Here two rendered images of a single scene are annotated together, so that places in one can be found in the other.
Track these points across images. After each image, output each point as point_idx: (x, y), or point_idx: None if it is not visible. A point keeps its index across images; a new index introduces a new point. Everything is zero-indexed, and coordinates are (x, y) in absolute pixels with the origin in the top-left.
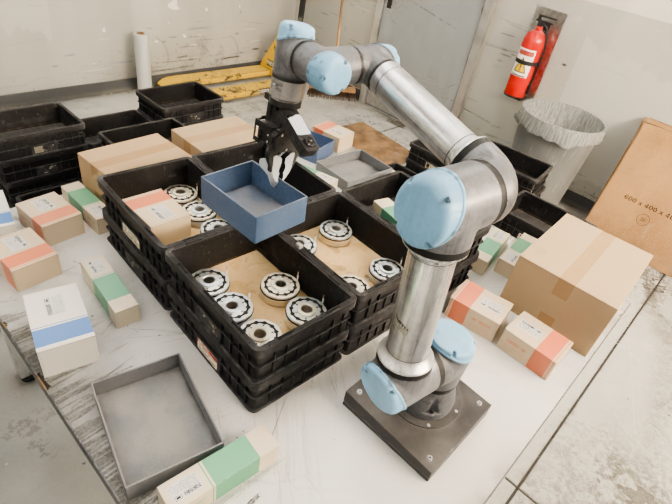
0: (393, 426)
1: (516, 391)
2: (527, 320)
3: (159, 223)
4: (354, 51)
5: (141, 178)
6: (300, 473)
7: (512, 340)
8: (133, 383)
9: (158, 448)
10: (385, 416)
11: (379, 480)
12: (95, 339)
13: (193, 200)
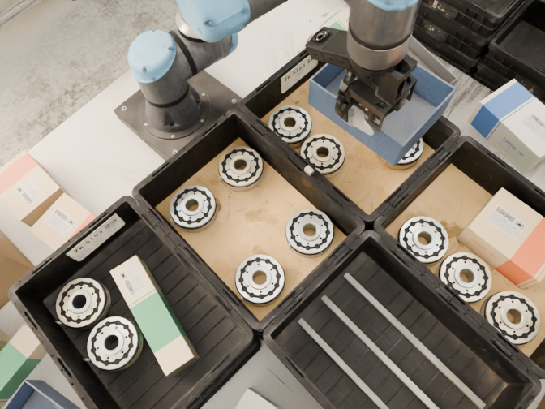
0: (207, 79)
1: (77, 146)
2: (24, 204)
3: (496, 197)
4: None
5: None
6: (279, 57)
7: (56, 182)
8: None
9: None
10: (212, 86)
11: (221, 59)
12: (478, 105)
13: (486, 304)
